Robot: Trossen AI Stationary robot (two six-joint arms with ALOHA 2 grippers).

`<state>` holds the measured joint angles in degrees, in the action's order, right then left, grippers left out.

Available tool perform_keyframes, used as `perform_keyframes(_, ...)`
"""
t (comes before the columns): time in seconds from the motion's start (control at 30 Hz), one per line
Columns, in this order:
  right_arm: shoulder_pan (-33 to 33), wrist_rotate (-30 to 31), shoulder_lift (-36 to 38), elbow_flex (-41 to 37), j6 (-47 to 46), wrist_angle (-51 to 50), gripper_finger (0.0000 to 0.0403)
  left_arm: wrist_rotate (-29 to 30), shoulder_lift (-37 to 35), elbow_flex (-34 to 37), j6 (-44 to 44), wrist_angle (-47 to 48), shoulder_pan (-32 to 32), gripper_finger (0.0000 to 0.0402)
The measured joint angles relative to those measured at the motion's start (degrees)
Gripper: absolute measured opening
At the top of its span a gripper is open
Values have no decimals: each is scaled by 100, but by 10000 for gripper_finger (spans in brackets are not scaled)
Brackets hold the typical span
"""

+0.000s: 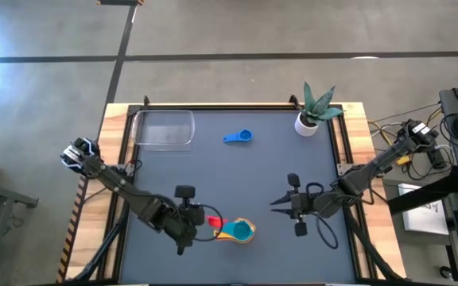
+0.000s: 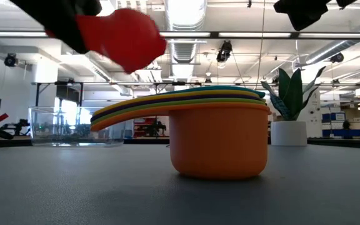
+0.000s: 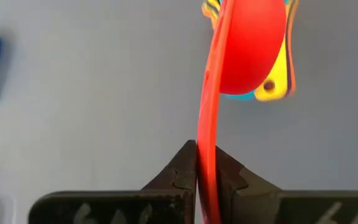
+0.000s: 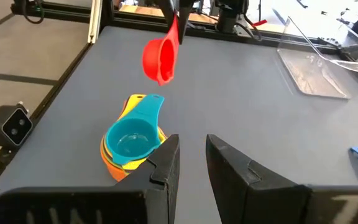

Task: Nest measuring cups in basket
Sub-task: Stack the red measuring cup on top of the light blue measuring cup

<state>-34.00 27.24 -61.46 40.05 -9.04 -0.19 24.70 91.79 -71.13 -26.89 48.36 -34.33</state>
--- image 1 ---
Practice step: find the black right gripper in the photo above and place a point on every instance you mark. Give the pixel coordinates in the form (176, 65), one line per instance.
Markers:
(302, 204)

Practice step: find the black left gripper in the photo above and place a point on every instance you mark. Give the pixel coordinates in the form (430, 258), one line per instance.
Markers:
(185, 222)

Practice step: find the red plastic measuring cup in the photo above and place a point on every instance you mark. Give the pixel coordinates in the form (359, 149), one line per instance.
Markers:
(214, 221)

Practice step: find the orange plastic measuring cup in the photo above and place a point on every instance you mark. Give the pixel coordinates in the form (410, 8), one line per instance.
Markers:
(254, 228)

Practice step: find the teal plastic measuring cup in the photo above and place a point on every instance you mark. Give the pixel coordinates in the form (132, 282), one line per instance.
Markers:
(239, 231)

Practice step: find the blue plastic measuring cup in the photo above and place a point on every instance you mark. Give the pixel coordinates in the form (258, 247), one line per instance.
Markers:
(245, 136)

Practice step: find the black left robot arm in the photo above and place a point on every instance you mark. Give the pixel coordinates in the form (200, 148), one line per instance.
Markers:
(125, 186)

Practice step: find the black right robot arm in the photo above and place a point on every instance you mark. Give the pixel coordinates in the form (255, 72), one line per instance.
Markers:
(372, 168)

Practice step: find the potted plant in white pot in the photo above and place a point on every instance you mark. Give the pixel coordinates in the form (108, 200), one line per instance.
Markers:
(306, 127)

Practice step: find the clear plastic container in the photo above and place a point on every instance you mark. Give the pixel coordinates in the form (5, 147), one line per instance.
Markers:
(165, 129)

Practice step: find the black support beam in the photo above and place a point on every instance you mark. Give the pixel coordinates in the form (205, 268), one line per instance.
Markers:
(424, 194)

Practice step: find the white paper sheet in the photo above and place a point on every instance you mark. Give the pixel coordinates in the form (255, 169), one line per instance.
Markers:
(424, 218)

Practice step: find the black power strip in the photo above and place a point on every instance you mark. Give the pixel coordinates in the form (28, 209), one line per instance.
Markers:
(439, 161)

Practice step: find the black caster wheel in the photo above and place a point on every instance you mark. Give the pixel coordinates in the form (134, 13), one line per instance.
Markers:
(446, 273)

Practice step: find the black metal table frame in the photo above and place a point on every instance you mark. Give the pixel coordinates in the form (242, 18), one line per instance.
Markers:
(233, 106)

